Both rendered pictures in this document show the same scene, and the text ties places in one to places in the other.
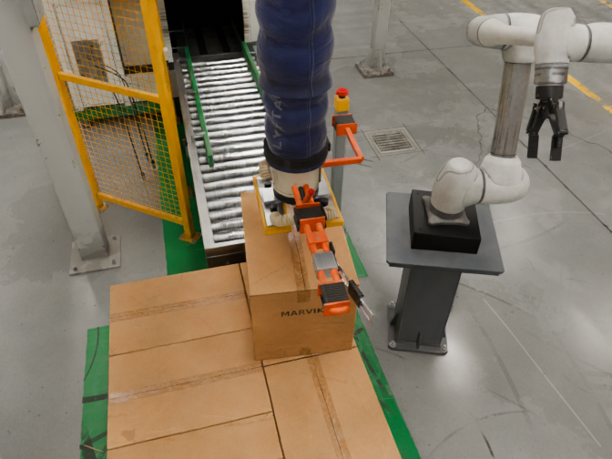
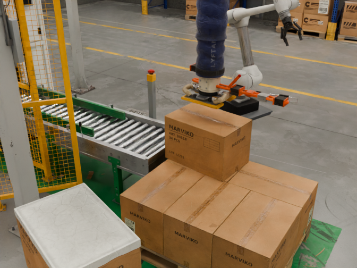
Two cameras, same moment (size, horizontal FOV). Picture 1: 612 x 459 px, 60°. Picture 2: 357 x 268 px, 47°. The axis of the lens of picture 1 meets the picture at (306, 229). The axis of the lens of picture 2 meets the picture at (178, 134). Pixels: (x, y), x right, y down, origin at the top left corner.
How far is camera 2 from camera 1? 2.31 m
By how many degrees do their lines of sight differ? 37
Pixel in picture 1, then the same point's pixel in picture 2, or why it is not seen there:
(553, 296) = (263, 140)
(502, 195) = (257, 80)
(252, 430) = (252, 198)
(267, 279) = (222, 131)
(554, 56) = (286, 7)
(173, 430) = (227, 214)
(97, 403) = not seen: outside the picture
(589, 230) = not seen: hidden behind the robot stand
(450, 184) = (242, 80)
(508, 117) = (248, 48)
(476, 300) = not seen: hidden behind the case
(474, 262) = (261, 112)
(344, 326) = (247, 147)
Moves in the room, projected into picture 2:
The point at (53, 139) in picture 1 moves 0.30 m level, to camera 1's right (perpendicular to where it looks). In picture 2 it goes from (20, 139) to (56, 127)
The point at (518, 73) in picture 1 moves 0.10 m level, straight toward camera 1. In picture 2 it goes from (245, 30) to (250, 32)
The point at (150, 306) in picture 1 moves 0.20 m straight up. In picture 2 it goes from (151, 190) to (151, 168)
